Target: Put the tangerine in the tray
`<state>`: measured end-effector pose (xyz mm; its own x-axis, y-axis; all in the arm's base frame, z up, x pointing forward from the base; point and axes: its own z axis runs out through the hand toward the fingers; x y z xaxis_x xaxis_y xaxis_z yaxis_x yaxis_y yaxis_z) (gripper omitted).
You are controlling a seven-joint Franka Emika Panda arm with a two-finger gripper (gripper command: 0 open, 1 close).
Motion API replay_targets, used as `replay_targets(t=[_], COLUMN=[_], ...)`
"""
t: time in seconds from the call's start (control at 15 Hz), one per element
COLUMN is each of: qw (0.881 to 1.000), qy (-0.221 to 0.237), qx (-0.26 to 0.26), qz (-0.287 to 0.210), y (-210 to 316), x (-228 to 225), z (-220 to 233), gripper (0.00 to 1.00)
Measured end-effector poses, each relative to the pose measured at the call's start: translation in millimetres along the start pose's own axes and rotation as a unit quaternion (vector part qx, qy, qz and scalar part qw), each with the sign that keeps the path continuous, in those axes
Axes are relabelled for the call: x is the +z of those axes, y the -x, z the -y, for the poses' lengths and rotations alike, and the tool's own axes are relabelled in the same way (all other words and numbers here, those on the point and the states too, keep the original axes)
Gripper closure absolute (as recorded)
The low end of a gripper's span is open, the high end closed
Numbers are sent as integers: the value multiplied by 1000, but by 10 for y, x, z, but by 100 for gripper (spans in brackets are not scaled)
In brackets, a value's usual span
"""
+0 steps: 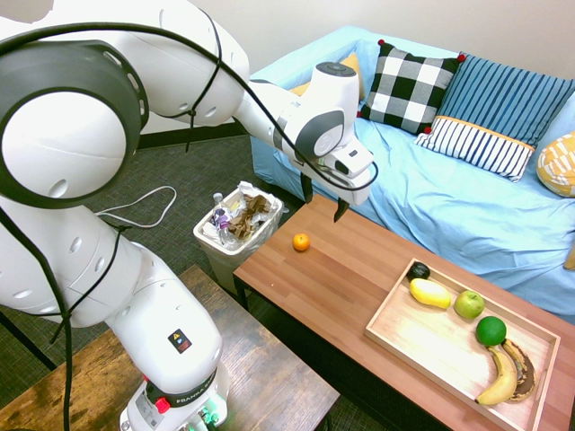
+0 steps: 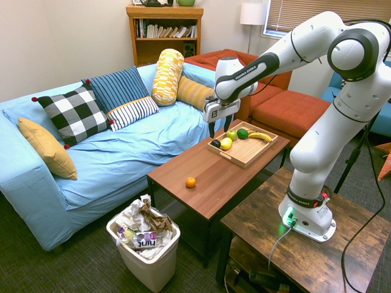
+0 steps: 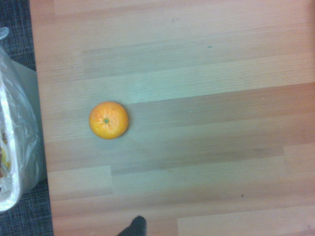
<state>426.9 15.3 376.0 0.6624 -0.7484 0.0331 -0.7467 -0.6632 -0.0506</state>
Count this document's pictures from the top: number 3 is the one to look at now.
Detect orange tangerine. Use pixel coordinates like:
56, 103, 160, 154
89, 101, 129, 140

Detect white plastic trash bin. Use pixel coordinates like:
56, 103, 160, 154
0, 27, 48, 212

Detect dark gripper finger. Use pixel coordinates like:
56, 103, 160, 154
115, 215, 148, 236

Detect wooden coffee table black legs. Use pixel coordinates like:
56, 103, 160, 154
29, 0, 315, 236

